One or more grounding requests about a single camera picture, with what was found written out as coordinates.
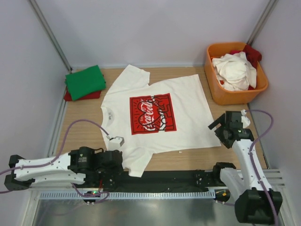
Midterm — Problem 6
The white Coca-Cola print t-shirt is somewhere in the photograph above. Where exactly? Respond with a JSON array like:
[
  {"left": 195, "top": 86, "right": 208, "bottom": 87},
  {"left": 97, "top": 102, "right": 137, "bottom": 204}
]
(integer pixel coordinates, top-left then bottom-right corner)
[{"left": 101, "top": 65, "right": 220, "bottom": 178}]

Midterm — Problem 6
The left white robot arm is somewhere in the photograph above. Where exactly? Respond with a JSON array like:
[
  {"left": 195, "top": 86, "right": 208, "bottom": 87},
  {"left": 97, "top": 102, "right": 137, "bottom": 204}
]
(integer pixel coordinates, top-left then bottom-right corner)
[{"left": 4, "top": 146, "right": 123, "bottom": 191}]

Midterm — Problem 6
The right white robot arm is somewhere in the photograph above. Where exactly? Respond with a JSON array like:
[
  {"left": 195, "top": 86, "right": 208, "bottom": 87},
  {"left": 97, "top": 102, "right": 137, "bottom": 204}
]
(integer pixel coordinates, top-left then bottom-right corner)
[{"left": 208, "top": 110, "right": 283, "bottom": 226}]

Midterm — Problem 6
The orange plastic laundry basket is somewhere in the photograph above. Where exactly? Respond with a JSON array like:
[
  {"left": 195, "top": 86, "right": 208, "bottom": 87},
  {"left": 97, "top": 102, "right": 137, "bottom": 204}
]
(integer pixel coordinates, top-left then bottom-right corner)
[{"left": 205, "top": 42, "right": 269, "bottom": 105}]

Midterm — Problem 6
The white crumpled t-shirt in basket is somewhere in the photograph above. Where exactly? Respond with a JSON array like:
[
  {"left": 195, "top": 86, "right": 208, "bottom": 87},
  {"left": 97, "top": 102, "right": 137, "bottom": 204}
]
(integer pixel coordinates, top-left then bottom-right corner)
[{"left": 212, "top": 51, "right": 257, "bottom": 91}]

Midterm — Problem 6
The dark red garment in basket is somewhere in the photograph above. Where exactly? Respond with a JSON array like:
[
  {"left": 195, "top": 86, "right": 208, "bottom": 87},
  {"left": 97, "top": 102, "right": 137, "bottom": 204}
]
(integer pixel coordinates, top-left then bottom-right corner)
[{"left": 229, "top": 44, "right": 262, "bottom": 69}]

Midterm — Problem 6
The folded red t-shirt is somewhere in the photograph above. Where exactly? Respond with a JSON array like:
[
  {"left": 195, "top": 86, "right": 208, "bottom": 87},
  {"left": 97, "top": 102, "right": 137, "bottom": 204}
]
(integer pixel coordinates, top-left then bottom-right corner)
[{"left": 64, "top": 90, "right": 101, "bottom": 102}]

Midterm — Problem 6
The folded green t-shirt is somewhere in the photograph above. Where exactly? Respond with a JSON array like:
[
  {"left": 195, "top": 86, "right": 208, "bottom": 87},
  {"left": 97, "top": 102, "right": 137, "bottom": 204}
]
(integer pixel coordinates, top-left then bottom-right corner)
[{"left": 65, "top": 65, "right": 106, "bottom": 101}]

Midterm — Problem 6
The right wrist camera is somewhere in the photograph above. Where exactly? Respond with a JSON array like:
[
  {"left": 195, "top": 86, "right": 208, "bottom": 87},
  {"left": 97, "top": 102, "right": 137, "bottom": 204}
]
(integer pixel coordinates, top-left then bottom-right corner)
[{"left": 241, "top": 109, "right": 251, "bottom": 129}]

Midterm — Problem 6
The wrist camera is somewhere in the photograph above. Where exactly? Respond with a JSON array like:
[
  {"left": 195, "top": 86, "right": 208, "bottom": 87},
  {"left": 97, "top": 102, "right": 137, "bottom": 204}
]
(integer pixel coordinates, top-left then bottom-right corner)
[
  {"left": 107, "top": 137, "right": 125, "bottom": 151},
  {"left": 241, "top": 109, "right": 251, "bottom": 129}
]

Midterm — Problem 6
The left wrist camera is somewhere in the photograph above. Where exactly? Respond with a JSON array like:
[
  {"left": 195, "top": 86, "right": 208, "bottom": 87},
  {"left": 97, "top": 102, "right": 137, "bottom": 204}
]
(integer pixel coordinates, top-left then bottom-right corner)
[{"left": 107, "top": 137, "right": 125, "bottom": 151}]

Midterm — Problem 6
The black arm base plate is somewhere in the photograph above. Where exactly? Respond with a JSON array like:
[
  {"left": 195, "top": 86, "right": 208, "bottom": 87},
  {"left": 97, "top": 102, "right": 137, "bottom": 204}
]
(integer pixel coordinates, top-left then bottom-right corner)
[{"left": 100, "top": 169, "right": 224, "bottom": 192}]

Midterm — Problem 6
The aluminium frame rail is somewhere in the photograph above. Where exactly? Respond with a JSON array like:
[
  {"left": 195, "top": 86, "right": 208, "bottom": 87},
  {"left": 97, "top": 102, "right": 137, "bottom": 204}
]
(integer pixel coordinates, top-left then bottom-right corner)
[{"left": 30, "top": 169, "right": 284, "bottom": 193}]

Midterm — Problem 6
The white slotted cable duct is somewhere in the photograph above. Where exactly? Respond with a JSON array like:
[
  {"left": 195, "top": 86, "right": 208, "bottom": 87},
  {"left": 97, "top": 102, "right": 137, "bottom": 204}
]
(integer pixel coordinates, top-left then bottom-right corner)
[{"left": 40, "top": 190, "right": 215, "bottom": 200}]

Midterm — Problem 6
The right aluminium corner post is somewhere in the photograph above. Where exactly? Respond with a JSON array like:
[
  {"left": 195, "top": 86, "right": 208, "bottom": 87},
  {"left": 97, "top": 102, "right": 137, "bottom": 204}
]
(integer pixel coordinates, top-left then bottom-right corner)
[{"left": 246, "top": 0, "right": 279, "bottom": 46}]

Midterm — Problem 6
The aluminium corner post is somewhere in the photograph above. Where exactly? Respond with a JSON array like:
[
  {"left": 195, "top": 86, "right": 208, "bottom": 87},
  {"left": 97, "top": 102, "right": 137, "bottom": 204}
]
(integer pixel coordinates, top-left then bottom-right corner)
[
  {"left": 246, "top": 0, "right": 279, "bottom": 46},
  {"left": 28, "top": 0, "right": 72, "bottom": 73}
]

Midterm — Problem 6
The left aluminium corner post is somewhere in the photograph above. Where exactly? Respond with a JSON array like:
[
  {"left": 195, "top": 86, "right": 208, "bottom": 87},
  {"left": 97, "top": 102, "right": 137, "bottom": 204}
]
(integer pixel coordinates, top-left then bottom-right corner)
[{"left": 28, "top": 0, "right": 72, "bottom": 73}]

